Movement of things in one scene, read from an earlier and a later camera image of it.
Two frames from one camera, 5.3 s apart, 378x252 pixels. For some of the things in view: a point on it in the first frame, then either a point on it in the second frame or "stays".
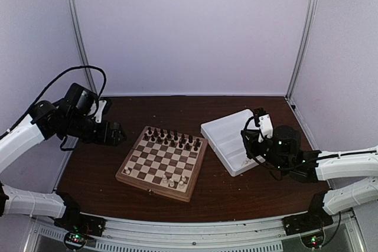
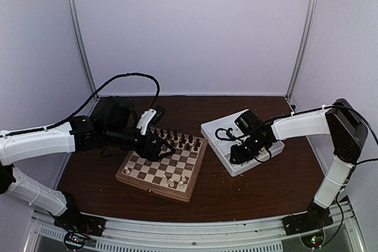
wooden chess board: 167,162 stays
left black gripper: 103,138 -> 152,155
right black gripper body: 272,159 -> 248,153
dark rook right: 198,143 stays
